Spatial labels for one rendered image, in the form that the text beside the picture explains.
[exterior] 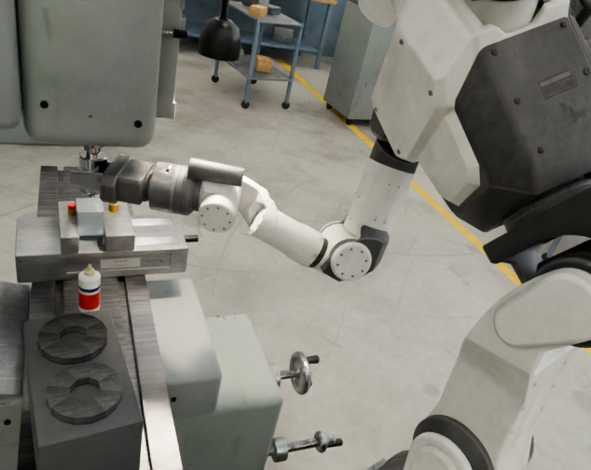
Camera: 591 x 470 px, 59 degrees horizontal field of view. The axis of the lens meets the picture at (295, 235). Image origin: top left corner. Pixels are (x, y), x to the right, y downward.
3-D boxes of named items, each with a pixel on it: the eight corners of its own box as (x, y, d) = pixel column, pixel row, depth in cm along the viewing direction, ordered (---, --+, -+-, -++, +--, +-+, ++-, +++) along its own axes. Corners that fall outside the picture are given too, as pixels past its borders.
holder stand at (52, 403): (107, 391, 90) (110, 300, 80) (137, 506, 75) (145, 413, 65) (29, 407, 85) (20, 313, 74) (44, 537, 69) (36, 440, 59)
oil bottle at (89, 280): (99, 300, 109) (100, 257, 103) (100, 313, 106) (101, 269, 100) (78, 302, 107) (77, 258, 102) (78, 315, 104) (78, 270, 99)
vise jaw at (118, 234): (126, 214, 125) (126, 200, 123) (134, 250, 114) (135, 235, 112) (99, 214, 123) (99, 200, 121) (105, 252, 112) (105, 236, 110)
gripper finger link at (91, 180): (70, 167, 90) (107, 173, 91) (71, 184, 92) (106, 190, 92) (66, 171, 89) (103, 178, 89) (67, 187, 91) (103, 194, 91)
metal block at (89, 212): (101, 220, 119) (101, 198, 116) (103, 235, 114) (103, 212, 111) (75, 221, 117) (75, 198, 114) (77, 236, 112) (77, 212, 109)
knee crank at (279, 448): (336, 435, 148) (341, 421, 145) (344, 453, 143) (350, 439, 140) (262, 449, 139) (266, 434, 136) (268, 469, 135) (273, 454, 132)
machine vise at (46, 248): (173, 237, 134) (177, 200, 128) (185, 272, 123) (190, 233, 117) (19, 242, 119) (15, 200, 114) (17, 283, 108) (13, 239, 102)
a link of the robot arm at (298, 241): (255, 231, 104) (333, 275, 110) (262, 251, 94) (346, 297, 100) (285, 186, 101) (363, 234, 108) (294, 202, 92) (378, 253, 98)
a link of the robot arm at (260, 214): (203, 183, 100) (262, 216, 105) (194, 211, 93) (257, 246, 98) (220, 159, 97) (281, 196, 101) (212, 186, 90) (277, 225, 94)
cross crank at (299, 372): (302, 370, 154) (311, 340, 148) (317, 402, 145) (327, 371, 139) (251, 377, 148) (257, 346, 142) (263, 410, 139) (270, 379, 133)
